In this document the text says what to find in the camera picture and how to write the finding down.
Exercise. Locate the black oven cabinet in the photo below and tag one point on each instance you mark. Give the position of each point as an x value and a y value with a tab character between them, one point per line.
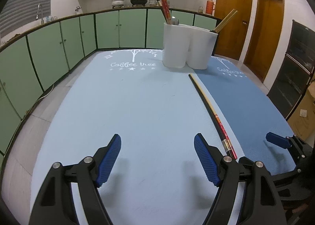
295	72

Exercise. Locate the wooden chopstick orange band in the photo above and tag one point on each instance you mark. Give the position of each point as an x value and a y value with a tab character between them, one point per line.
225	21

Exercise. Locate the white twin utensil holder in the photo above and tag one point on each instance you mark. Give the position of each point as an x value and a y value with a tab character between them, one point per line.
187	45

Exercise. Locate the cardboard box on floor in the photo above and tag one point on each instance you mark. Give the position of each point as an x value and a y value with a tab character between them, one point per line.
302	119

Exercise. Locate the dark blue table mat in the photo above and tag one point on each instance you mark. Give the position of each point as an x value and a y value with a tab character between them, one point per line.
248	115

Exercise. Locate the metal spoon in holder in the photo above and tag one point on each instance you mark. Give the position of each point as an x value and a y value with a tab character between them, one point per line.
174	20

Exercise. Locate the orange thermos flask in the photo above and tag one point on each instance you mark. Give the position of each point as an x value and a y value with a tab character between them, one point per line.
210	7

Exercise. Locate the grey window blind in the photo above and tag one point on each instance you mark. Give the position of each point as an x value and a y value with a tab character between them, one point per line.
17	13

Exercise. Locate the white cooking pot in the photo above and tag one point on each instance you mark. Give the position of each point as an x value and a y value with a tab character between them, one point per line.
117	3

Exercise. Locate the glass jar on counter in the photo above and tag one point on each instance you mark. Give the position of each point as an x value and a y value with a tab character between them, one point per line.
200	9

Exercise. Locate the wooden chopstick red star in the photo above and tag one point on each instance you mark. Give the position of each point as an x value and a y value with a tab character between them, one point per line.
216	114

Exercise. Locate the light blue table mat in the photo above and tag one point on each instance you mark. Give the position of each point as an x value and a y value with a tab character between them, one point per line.
157	177

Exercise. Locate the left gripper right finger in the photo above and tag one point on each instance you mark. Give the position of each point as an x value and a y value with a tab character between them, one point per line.
209	157

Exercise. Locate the wooden chopstick red end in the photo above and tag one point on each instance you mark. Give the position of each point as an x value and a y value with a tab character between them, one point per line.
166	13

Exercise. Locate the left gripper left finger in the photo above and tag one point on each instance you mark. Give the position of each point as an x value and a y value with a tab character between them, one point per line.
105	159

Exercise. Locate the black wok on stove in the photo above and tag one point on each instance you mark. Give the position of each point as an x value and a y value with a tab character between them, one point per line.
138	3

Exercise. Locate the green lower kitchen cabinets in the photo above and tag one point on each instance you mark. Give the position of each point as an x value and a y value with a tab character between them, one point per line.
32	62

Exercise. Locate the chrome sink faucet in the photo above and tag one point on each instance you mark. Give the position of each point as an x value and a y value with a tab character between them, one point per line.
39	14

